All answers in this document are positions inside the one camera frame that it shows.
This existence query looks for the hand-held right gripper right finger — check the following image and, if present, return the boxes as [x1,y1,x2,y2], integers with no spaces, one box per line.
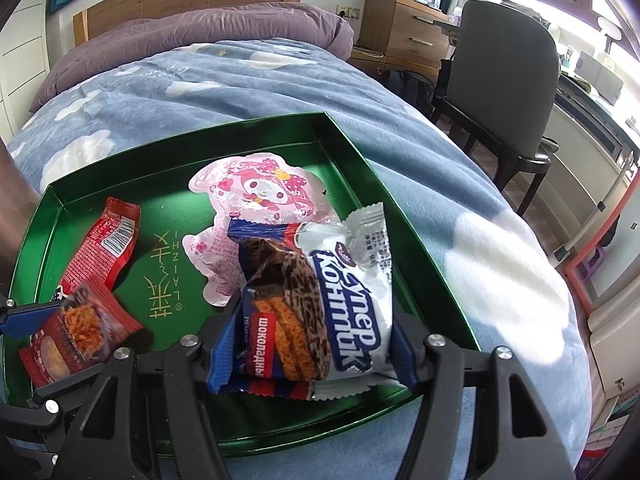
[391,311,576,480]

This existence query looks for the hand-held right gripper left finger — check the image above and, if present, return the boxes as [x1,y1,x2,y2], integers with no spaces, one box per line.
[47,294,243,480]

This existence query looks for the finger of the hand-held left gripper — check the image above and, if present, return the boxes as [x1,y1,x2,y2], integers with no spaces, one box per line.
[27,360,108,413]
[0,299,66,337]

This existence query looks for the dark red snack packet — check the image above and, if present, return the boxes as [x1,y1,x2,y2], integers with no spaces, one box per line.
[19,275,143,388]

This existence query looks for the blue white wafer packet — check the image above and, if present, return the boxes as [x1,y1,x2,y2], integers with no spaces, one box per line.
[207,202,408,401]

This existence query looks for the red and white snack packet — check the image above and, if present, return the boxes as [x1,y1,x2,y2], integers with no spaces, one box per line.
[55,197,142,306]

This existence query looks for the pink character-shaped snack packet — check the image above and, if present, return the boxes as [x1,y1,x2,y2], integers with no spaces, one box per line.
[182,151,346,308]

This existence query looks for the green tray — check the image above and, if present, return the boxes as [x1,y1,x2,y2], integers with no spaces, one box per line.
[2,111,478,456]

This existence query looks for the blue cloud-print blanket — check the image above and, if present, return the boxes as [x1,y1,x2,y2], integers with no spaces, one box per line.
[5,37,593,480]

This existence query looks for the white wardrobe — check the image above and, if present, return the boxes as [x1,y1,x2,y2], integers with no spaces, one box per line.
[0,0,61,146]

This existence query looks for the dark backpack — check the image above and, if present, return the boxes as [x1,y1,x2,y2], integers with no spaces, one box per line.
[385,69,436,113]

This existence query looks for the dark grey chair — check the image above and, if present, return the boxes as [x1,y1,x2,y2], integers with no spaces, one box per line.
[431,0,562,217]

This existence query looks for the white desk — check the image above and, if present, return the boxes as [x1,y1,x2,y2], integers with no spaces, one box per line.
[550,55,640,241]

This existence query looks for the purple pillow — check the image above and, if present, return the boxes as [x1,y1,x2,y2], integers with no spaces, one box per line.
[29,2,356,113]

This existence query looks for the wooden nightstand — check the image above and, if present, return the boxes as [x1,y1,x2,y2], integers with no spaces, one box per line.
[350,0,453,83]

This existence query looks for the white desk lamp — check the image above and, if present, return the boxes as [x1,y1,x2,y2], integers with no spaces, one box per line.
[597,16,624,53]

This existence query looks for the red metal frame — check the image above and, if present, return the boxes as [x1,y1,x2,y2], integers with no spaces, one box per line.
[564,207,628,333]

